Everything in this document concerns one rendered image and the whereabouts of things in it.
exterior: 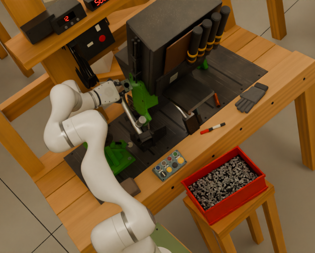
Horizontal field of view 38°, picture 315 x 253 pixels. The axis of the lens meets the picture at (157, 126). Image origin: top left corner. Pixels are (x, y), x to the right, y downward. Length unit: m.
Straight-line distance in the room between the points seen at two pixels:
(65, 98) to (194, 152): 0.78
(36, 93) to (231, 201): 1.10
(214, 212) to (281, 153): 1.32
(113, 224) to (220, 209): 0.59
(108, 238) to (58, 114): 0.47
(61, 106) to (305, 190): 1.86
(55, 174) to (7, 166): 1.65
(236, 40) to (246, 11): 1.74
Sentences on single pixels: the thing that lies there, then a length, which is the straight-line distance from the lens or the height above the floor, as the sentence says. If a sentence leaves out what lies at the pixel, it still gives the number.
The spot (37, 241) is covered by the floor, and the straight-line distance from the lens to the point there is 3.49.
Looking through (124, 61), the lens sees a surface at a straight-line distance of 2.30.
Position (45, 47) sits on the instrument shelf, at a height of 1.54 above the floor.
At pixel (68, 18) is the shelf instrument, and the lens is 2.11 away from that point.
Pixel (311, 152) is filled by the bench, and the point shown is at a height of 0.20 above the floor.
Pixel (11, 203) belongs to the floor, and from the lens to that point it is 3.83.
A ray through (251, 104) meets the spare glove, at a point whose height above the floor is 0.92.
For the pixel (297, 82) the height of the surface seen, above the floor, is 0.85.
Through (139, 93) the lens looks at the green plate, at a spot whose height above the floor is 1.21.
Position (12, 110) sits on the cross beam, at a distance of 2.40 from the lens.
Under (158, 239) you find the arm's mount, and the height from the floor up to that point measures 0.89.
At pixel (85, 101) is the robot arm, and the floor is 1.31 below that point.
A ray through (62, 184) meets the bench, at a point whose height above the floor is 0.88.
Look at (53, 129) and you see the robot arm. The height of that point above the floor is 1.56.
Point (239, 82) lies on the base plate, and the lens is 2.47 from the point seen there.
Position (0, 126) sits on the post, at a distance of 2.32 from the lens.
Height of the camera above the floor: 2.59
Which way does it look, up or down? 45 degrees down
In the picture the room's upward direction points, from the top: 25 degrees counter-clockwise
